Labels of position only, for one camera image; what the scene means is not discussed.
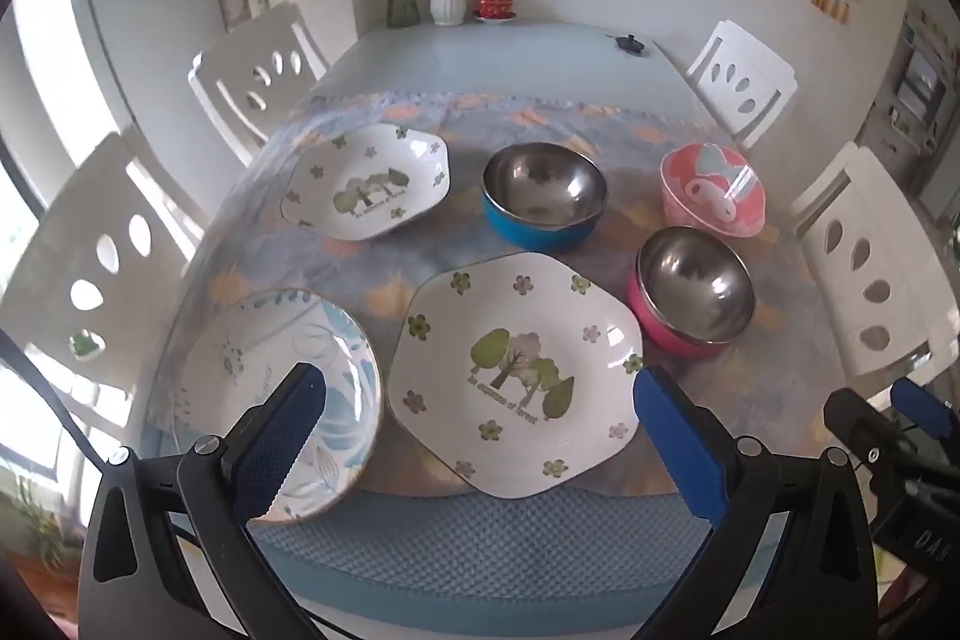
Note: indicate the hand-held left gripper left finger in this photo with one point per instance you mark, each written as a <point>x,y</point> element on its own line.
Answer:
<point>289,430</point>

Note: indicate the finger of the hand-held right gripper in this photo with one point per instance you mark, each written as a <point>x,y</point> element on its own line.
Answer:
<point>921,406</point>
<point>855,422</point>

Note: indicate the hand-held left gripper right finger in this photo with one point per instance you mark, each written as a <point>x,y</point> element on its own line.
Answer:
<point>679,445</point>

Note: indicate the round blue floral plate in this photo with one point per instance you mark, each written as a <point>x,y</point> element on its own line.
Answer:
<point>247,355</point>

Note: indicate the pink steel bowl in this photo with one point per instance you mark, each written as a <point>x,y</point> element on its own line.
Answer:
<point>694,287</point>

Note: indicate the large tree print plate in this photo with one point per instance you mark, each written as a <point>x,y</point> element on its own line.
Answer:
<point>517,377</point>

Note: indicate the small tree print plate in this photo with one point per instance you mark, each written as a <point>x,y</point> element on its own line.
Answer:
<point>367,183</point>

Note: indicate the pink cartoon bowl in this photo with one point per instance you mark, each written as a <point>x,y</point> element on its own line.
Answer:
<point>712,186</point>

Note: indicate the blue steel bowl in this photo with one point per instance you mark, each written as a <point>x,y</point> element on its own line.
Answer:
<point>544,190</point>

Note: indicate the white dining chair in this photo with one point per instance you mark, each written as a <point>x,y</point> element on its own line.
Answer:
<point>739,66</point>
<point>105,212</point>
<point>877,220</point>
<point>247,78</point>

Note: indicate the blue woven placemat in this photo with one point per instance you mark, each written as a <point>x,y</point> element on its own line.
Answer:
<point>480,542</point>

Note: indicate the green potted plant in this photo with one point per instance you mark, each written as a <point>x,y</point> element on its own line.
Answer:
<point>37,527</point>

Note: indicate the grey orange patterned tablecloth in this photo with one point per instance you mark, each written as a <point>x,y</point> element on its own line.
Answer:
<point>600,119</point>

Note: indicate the small black knob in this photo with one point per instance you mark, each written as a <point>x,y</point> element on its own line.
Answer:
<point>630,45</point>

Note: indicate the red cup with saucer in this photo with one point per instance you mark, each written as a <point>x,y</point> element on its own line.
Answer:
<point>495,3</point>

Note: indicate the orange wall ornaments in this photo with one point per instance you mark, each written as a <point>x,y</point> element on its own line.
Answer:
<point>829,3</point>

